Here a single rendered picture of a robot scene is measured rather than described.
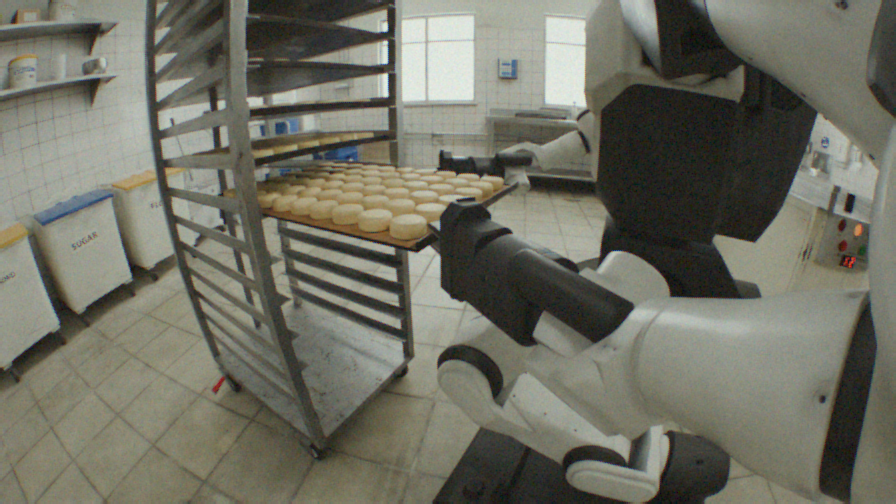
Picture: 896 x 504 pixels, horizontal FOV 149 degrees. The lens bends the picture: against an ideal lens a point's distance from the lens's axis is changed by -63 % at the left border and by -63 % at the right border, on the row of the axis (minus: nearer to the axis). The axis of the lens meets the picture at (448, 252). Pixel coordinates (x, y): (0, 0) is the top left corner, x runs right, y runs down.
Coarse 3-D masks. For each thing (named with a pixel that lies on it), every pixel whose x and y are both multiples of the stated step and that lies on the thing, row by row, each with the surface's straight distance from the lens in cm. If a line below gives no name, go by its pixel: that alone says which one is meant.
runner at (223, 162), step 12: (192, 156) 92; (204, 156) 83; (216, 156) 76; (228, 156) 71; (252, 156) 62; (180, 168) 103; (192, 168) 92; (204, 168) 84; (216, 168) 77; (228, 168) 72
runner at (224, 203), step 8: (176, 192) 112; (184, 192) 104; (192, 192) 96; (200, 192) 91; (192, 200) 98; (200, 200) 92; (208, 200) 86; (216, 200) 81; (224, 200) 77; (232, 200) 73; (224, 208) 78; (232, 208) 74; (264, 216) 65
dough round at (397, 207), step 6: (384, 204) 54; (390, 204) 53; (396, 204) 53; (402, 204) 53; (408, 204) 53; (414, 204) 53; (390, 210) 52; (396, 210) 52; (402, 210) 52; (408, 210) 52
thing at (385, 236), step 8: (496, 192) 69; (264, 208) 69; (272, 208) 68; (280, 216) 62; (288, 216) 61; (296, 216) 60; (304, 216) 59; (312, 224) 54; (320, 224) 54; (328, 224) 53; (336, 224) 52; (352, 224) 52; (352, 232) 48; (360, 232) 48; (368, 232) 48; (376, 232) 47; (384, 232) 47; (384, 240) 44; (392, 240) 44; (400, 240) 44; (408, 240) 44; (416, 240) 44
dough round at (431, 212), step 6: (426, 204) 52; (432, 204) 52; (438, 204) 52; (414, 210) 50; (420, 210) 49; (426, 210) 49; (432, 210) 49; (438, 210) 49; (426, 216) 49; (432, 216) 48; (438, 216) 49; (426, 222) 49
